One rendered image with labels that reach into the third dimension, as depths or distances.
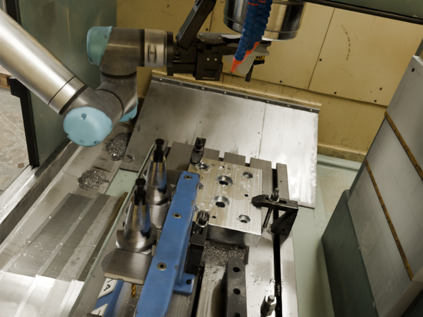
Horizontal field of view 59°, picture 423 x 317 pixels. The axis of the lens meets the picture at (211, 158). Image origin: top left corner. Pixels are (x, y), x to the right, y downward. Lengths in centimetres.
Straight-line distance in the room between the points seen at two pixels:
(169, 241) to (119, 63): 38
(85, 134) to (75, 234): 62
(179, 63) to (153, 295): 47
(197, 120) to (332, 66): 71
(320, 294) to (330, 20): 118
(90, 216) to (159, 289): 84
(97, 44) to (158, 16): 115
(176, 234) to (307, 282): 89
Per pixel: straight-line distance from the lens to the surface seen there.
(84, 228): 129
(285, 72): 193
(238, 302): 86
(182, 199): 66
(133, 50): 77
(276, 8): 73
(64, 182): 158
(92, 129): 68
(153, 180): 64
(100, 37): 78
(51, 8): 136
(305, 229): 161
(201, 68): 79
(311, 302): 138
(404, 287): 97
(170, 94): 195
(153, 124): 183
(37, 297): 112
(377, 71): 199
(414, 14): 52
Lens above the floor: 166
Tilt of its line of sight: 34 degrees down
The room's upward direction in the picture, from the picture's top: 11 degrees clockwise
